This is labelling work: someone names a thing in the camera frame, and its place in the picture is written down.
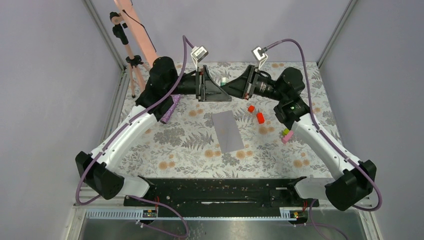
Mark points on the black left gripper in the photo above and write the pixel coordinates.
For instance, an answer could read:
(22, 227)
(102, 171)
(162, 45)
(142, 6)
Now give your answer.
(210, 90)

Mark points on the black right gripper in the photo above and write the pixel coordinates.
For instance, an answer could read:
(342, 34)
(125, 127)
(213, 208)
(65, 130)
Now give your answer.
(240, 87)

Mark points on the grey envelope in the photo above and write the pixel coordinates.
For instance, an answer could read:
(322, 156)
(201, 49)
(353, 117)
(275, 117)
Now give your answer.
(227, 132)

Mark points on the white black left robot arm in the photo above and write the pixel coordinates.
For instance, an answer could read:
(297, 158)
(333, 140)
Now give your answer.
(98, 169)

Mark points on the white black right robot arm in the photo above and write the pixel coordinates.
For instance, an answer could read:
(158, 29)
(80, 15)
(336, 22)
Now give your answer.
(352, 179)

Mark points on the small red cube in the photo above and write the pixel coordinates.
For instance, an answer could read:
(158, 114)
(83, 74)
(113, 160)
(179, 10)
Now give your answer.
(251, 109)

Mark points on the purple glitter microphone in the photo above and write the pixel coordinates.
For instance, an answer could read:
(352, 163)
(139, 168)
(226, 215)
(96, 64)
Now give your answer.
(176, 99)

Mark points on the red rectangular block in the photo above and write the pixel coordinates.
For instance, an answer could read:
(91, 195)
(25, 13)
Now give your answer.
(260, 118)

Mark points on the yellow green small block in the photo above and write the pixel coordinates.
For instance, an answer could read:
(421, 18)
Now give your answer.
(285, 132)

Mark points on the floral patterned table mat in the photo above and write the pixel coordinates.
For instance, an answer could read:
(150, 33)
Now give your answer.
(187, 146)

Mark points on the pink eraser block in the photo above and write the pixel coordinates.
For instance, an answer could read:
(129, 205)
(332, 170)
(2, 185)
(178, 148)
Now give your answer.
(286, 138)

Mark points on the pink tripod stand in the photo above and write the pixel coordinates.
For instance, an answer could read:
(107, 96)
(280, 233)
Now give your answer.
(133, 61)

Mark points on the pink board on tripod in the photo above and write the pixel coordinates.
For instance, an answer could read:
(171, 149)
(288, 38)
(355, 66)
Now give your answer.
(127, 14)

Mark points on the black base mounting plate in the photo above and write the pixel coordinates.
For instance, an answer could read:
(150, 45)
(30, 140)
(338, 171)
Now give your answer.
(232, 196)

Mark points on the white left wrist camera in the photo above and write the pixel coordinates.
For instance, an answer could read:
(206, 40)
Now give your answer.
(198, 53)

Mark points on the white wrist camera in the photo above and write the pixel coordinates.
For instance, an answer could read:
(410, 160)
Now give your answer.
(198, 53)
(260, 56)

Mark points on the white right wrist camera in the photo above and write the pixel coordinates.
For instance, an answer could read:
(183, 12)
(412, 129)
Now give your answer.
(260, 56)

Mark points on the aluminium slotted rail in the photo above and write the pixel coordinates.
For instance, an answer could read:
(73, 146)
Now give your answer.
(147, 214)

